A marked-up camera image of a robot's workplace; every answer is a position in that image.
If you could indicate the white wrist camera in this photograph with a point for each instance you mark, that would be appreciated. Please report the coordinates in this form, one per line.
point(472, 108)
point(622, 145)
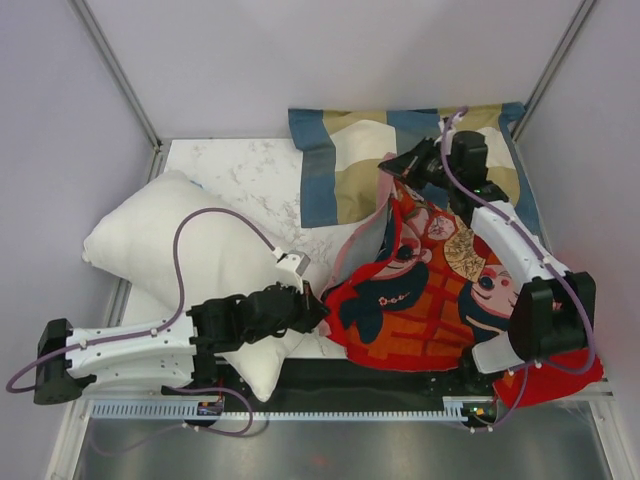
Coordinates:
point(449, 122)
point(290, 268)

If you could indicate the left aluminium frame post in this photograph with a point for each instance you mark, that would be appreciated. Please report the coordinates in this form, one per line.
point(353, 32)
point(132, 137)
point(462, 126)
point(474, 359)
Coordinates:
point(97, 36)

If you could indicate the aluminium frame post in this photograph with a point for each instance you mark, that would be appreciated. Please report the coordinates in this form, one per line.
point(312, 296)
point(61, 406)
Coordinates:
point(97, 36)
point(568, 40)

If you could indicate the right aluminium frame post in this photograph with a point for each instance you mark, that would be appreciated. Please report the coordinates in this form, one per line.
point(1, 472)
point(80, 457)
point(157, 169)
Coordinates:
point(568, 40)

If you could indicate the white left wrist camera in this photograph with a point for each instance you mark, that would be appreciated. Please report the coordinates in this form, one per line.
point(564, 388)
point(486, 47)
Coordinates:
point(290, 268)

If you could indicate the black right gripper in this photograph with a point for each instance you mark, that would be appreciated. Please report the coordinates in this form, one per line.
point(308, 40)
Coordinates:
point(412, 162)

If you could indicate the white slotted cable duct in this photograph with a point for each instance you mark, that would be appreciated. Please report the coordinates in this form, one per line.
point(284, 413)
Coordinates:
point(450, 409)

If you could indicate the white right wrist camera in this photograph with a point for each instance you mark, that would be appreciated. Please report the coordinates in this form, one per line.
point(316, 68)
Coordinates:
point(449, 122)

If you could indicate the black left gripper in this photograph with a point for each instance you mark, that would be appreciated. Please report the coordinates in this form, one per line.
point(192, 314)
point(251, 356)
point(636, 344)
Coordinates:
point(312, 311)

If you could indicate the white pillow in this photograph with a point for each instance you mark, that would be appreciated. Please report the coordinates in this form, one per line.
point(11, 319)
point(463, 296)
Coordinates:
point(181, 245)

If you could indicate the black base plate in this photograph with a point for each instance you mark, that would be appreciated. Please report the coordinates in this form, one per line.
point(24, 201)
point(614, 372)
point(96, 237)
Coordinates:
point(340, 383)

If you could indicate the blue beige checkered pillow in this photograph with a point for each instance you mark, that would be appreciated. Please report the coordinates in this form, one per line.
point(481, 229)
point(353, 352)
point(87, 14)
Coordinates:
point(341, 151)

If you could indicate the red patterned pillowcase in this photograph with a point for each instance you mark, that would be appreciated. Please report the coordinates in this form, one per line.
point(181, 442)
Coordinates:
point(434, 289)

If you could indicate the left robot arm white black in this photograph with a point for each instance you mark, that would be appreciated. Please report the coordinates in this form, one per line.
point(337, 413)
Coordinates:
point(178, 353)

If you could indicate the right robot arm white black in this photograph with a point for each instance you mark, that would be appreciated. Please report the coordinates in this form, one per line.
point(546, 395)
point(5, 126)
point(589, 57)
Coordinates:
point(552, 320)

